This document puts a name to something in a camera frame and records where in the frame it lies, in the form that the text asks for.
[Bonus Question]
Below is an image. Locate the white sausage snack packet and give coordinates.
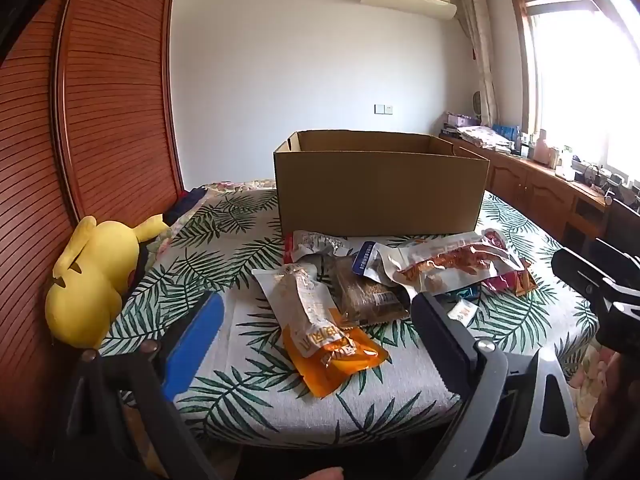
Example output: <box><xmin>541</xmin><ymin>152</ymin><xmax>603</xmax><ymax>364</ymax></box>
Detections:
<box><xmin>251</xmin><ymin>264</ymin><xmax>357</xmax><ymax>359</ymax></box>

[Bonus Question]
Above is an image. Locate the folded floral cloth stack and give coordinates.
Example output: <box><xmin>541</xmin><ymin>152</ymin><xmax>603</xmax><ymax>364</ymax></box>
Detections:
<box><xmin>458</xmin><ymin>125</ymin><xmax>513</xmax><ymax>152</ymax></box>

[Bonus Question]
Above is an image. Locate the white packet red chicken print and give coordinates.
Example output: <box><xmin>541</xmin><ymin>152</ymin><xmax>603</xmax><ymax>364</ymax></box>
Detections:
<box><xmin>376</xmin><ymin>230</ymin><xmax>525</xmax><ymax>302</ymax></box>

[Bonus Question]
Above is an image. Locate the pale patterned curtain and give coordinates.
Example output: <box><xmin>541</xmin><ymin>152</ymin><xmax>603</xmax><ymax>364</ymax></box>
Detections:
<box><xmin>458</xmin><ymin>0</ymin><xmax>499</xmax><ymax>128</ymax></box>

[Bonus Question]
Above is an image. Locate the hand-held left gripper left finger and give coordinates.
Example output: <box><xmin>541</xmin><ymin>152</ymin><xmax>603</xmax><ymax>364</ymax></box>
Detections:
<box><xmin>65</xmin><ymin>292</ymin><xmax>226</xmax><ymax>480</ymax></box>

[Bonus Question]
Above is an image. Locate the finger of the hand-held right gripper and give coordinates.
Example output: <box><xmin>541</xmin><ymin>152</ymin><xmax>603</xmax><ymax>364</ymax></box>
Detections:
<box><xmin>551</xmin><ymin>247</ymin><xmax>627</xmax><ymax>307</ymax></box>
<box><xmin>593</xmin><ymin>238</ymin><xmax>640</xmax><ymax>267</ymax></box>

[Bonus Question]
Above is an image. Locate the orange snack packet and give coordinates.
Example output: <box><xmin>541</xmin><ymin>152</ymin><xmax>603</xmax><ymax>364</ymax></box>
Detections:
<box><xmin>281</xmin><ymin>310</ymin><xmax>390</xmax><ymax>400</ymax></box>

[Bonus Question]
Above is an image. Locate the floral blanket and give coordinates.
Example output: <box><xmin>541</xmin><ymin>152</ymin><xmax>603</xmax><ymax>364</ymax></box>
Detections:
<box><xmin>206</xmin><ymin>179</ymin><xmax>277</xmax><ymax>195</ymax></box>

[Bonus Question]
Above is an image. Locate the yellow plush toy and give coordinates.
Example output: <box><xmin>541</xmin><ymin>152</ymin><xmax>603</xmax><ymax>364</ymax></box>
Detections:
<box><xmin>45</xmin><ymin>214</ymin><xmax>171</xmax><ymax>349</ymax></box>

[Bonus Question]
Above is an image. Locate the teal snack packet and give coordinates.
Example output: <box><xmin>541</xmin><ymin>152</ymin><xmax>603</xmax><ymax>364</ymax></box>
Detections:
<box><xmin>443</xmin><ymin>286</ymin><xmax>482</xmax><ymax>307</ymax></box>

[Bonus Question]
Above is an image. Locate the brown bread packet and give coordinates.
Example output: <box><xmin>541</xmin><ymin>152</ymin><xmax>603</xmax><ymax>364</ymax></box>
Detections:
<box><xmin>333</xmin><ymin>257</ymin><xmax>412</xmax><ymax>327</ymax></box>

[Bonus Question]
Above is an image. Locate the purple box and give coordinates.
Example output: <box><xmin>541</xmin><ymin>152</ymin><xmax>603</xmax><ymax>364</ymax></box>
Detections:
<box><xmin>444</xmin><ymin>112</ymin><xmax>482</xmax><ymax>130</ymax></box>

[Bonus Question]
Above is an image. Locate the wooden low cabinet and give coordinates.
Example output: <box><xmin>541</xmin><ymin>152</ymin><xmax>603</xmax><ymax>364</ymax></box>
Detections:
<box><xmin>440</xmin><ymin>132</ymin><xmax>640</xmax><ymax>246</ymax></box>

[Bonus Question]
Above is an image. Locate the pink red snack packet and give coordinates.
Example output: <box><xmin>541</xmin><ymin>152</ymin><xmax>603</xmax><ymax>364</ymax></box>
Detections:
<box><xmin>480</xmin><ymin>258</ymin><xmax>538</xmax><ymax>297</ymax></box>

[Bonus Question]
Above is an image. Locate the black chair back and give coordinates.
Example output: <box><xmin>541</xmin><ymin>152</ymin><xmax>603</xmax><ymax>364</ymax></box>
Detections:
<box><xmin>603</xmin><ymin>198</ymin><xmax>640</xmax><ymax>257</ymax></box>

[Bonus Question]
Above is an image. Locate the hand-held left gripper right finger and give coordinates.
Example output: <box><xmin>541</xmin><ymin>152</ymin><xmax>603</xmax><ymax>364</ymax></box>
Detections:
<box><xmin>410</xmin><ymin>292</ymin><xmax>589</xmax><ymax>480</ymax></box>

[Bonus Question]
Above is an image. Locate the wooden framed window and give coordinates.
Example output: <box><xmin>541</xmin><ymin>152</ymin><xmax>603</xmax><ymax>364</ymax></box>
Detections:
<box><xmin>506</xmin><ymin>0</ymin><xmax>640</xmax><ymax>181</ymax></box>

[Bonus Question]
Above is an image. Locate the brown cardboard box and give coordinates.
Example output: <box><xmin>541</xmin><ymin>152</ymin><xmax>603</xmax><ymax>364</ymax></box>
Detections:
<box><xmin>273</xmin><ymin>130</ymin><xmax>491</xmax><ymax>239</ymax></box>

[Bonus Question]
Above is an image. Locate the person's right hand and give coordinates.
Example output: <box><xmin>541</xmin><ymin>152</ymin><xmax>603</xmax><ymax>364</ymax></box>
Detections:
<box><xmin>589</xmin><ymin>350</ymin><xmax>640</xmax><ymax>443</ymax></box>

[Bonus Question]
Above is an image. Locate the dark clothes pile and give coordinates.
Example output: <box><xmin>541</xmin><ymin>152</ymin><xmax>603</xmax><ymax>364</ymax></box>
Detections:
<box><xmin>163</xmin><ymin>186</ymin><xmax>210</xmax><ymax>226</ymax></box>

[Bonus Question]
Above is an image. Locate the white packet blue label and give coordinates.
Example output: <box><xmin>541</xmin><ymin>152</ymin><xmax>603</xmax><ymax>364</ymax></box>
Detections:
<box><xmin>352</xmin><ymin>242</ymin><xmax>396</xmax><ymax>287</ymax></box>

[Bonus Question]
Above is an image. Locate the grey white snack packet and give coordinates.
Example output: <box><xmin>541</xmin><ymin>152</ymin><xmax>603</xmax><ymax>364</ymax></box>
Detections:
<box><xmin>284</xmin><ymin>230</ymin><xmax>353</xmax><ymax>267</ymax></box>

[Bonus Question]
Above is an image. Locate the leaf print bedsheet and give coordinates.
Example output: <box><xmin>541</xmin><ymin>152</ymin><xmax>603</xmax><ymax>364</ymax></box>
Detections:
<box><xmin>98</xmin><ymin>187</ymin><xmax>601</xmax><ymax>448</ymax></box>

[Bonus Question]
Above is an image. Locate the small white sachet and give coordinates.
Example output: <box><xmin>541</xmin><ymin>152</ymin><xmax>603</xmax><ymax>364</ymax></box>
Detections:
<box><xmin>446</xmin><ymin>299</ymin><xmax>477</xmax><ymax>327</ymax></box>

